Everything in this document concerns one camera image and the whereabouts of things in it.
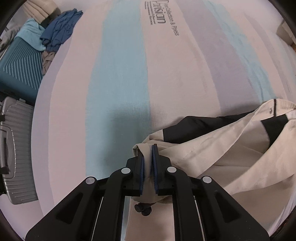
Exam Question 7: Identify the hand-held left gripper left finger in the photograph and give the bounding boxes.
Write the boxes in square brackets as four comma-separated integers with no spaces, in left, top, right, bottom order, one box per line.
[25,155,145,241]

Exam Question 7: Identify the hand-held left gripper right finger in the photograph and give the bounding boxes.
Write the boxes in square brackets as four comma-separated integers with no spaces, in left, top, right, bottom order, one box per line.
[151,144,270,241]

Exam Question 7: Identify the beige and black hooded jacket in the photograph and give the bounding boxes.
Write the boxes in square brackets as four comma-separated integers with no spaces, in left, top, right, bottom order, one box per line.
[126,98,296,241]

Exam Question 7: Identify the dark blue clothes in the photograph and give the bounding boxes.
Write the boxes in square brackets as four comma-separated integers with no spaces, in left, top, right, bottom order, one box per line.
[40,9,83,53]

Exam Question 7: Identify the pile of grey clothes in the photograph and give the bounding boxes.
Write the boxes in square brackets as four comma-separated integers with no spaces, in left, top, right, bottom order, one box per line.
[0,25,19,52]

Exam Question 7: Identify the bed with striped sheet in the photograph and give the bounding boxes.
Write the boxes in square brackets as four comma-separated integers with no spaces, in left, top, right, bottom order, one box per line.
[31,0,296,232]

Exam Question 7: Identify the grey suitcase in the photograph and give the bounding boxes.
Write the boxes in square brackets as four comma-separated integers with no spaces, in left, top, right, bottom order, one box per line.
[0,96,39,205]

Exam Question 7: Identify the brown cloth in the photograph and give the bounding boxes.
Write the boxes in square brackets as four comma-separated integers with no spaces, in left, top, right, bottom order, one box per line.
[42,51,57,76]

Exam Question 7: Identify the teal suitcase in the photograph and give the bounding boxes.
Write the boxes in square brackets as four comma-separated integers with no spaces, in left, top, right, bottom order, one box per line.
[0,37,45,105]

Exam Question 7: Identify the light blue cloth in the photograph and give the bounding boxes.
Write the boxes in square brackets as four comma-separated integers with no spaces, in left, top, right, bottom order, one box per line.
[17,19,47,52]

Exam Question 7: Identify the loose cream curtain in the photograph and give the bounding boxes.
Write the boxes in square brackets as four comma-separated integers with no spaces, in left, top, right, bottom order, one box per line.
[276,20,296,48]

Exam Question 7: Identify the beige folded cloth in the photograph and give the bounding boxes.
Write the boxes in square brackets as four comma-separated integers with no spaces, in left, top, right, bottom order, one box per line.
[23,0,61,24]

